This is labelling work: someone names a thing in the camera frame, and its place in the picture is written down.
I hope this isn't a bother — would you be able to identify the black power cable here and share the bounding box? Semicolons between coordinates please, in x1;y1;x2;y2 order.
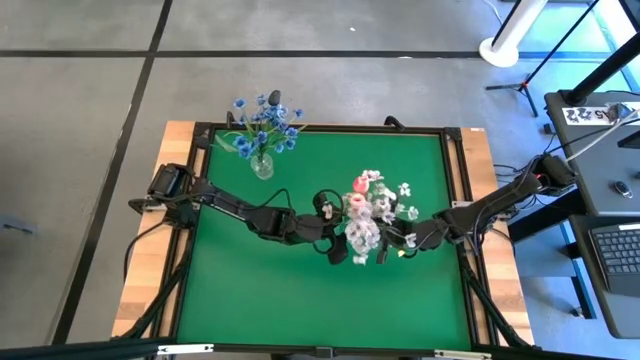
122;219;166;284

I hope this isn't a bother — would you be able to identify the clear cut-glass vase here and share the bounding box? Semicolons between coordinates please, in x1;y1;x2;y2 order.
249;152;275;181

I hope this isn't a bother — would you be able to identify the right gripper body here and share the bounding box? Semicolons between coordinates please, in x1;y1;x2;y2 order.
392;215;451;250

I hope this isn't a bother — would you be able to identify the black desk pole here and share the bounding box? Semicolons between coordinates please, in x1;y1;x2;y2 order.
562;44;640;106

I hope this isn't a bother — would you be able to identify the dark grey desk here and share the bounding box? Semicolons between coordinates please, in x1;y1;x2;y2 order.
543;89;640;219

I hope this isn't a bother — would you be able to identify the black laptop keyboard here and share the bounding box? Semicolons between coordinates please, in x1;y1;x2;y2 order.
588;224;640;299

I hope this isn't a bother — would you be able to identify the white cable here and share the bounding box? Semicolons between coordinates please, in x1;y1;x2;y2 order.
564;110;640;162

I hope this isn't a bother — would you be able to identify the black cable loop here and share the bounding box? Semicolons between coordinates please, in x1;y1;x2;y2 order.
247;187;295;214
312;188;347;221

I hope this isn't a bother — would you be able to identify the white stand pole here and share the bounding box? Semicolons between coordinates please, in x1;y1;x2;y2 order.
478;0;549;69

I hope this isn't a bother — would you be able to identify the silver metal bracket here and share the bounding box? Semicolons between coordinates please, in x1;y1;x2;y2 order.
157;343;215;356
433;349;494;360

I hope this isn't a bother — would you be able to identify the blue artificial flower bunch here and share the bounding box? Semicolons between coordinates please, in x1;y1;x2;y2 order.
231;92;307;164

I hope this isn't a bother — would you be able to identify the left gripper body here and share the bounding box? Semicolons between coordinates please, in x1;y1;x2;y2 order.
285;212;346;246

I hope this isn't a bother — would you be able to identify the white artificial flower bunch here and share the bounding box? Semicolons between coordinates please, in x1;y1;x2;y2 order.
322;168;421;224
343;202;419;266

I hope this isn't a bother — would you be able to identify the black tripod stand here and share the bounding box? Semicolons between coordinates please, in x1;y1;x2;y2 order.
484;0;601;119

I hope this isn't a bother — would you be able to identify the green table mat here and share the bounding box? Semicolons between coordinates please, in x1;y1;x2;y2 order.
175;128;472;351

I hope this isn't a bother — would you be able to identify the white label paper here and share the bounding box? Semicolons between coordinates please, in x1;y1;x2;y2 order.
562;102;640;126

